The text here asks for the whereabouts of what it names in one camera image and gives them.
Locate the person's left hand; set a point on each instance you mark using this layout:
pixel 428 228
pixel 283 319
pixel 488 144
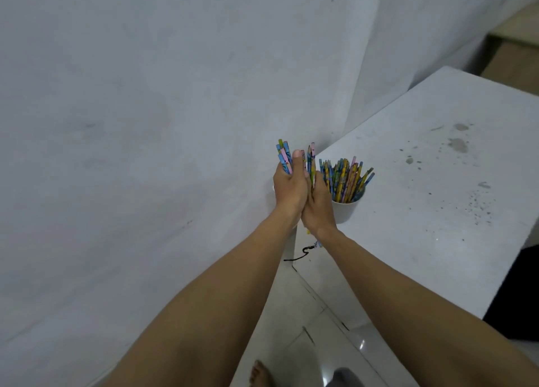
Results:
pixel 290 193

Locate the person's right hand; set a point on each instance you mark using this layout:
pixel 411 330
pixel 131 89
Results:
pixel 320 214

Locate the person's right forearm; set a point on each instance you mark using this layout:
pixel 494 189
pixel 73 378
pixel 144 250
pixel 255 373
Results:
pixel 421 315

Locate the person's left forearm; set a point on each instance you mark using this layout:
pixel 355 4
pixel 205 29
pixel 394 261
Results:
pixel 202 315

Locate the person's grey trousers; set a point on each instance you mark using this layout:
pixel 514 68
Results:
pixel 343 378

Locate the person's left foot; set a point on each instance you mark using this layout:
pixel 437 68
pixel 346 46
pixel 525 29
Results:
pixel 259 376

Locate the white desk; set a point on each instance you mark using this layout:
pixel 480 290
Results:
pixel 421 210

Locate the brown wooden furniture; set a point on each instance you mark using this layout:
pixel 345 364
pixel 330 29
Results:
pixel 513 67

